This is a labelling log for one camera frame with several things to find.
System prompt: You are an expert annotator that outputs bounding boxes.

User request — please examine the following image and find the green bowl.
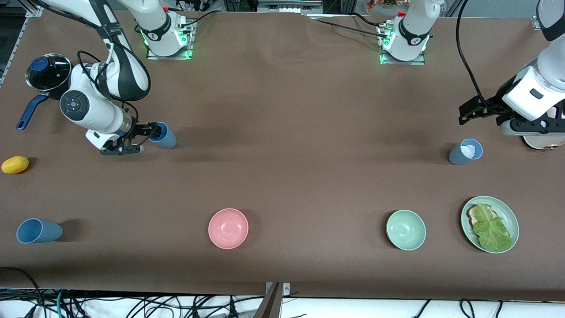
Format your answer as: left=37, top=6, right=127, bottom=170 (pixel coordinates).
left=386, top=209, right=427, bottom=251

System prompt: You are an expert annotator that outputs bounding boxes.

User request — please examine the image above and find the brown table cover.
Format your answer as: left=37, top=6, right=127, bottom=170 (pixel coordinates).
left=0, top=9, right=565, bottom=302

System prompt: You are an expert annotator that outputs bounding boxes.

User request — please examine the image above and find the green lettuce leaf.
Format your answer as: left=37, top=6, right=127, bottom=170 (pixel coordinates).
left=472, top=203, right=515, bottom=252

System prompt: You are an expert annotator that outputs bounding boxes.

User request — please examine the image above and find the toast slice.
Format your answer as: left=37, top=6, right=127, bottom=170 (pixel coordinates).
left=468, top=204, right=497, bottom=228

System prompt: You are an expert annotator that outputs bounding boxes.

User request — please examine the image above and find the black cable on table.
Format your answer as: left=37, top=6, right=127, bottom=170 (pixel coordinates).
left=179, top=11, right=217, bottom=29
left=305, top=13, right=391, bottom=40

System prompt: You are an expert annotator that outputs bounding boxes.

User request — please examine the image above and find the yellow lemon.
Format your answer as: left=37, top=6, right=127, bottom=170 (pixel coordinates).
left=1, top=156, right=30, bottom=174

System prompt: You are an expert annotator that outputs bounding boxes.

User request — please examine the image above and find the pink bowl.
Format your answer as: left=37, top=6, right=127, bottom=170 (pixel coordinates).
left=208, top=208, right=249, bottom=250

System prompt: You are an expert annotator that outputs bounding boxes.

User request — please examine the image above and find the silver background frame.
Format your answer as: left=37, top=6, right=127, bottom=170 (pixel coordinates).
left=258, top=0, right=323, bottom=14

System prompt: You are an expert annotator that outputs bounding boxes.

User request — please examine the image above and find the blue plastic cup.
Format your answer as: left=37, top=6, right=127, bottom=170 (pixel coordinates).
left=16, top=218, right=64, bottom=244
left=448, top=138, right=483, bottom=165
left=149, top=122, right=177, bottom=149

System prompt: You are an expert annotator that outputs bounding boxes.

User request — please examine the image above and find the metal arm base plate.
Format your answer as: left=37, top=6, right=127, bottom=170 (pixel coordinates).
left=379, top=24, right=426, bottom=66
left=146, top=20, right=196, bottom=60

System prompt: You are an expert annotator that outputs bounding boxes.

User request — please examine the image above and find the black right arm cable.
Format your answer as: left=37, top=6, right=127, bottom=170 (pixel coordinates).
left=76, top=42, right=153, bottom=148

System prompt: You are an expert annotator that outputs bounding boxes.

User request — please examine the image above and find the aluminium frame rail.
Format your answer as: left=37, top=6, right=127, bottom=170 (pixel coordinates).
left=0, top=0, right=49, bottom=84

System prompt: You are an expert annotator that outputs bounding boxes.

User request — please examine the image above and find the thick black floor cable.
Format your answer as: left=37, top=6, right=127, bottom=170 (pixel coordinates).
left=0, top=266, right=45, bottom=318

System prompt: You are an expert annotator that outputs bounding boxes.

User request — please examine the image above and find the black bar with screws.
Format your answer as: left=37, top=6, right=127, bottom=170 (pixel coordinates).
left=500, top=116, right=565, bottom=136
left=100, top=145, right=144, bottom=156

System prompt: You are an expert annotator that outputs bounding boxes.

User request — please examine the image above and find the green plate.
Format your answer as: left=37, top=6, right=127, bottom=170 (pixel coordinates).
left=460, top=196, right=520, bottom=254

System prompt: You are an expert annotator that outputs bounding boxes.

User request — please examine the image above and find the glass lid with blue knob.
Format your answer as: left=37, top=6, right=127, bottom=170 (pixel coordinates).
left=25, top=53, right=72, bottom=92

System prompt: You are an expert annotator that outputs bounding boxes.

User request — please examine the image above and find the dark support pole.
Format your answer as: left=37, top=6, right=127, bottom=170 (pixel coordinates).
left=252, top=283, right=283, bottom=318

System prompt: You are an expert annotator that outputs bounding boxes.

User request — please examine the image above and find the cream toaster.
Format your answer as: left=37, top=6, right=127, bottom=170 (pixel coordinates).
left=522, top=132, right=565, bottom=151

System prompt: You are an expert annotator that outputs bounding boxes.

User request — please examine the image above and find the black saucepan with blue handle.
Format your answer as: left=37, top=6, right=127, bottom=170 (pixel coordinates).
left=16, top=66, right=73, bottom=131

